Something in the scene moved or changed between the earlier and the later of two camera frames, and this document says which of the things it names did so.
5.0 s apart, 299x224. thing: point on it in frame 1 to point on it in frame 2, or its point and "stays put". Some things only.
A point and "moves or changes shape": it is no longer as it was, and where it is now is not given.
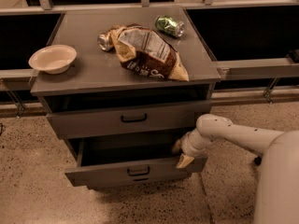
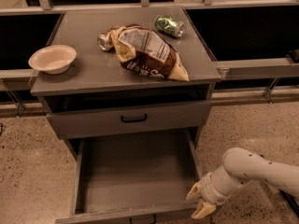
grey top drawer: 129,120 stays put
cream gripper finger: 184,161 to 203,210
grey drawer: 121,159 moves or changes shape
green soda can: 167,24 stays put
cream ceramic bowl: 54,59 stays put
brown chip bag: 142,51 stays put
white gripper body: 188,146 to 207,189
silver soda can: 105,41 stays put
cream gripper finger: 177,147 to 195,192
